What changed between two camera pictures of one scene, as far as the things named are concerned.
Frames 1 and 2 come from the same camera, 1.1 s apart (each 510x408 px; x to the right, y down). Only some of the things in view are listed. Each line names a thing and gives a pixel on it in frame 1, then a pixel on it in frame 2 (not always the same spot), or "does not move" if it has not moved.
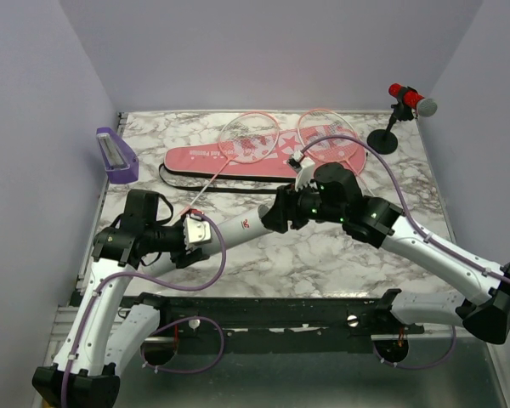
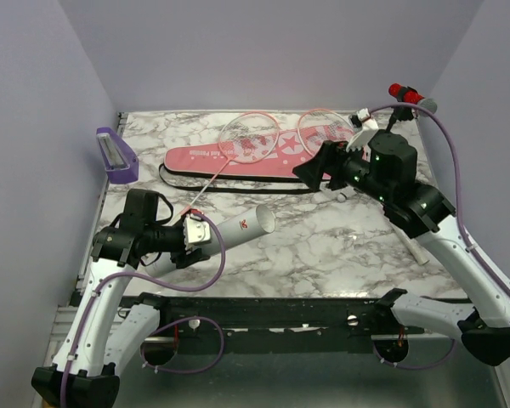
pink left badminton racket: x=246 y=138 does not move
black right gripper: x=286 y=207 -> x=331 y=160
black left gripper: x=183 y=259 does not move
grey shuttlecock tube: x=239 y=226 does not move
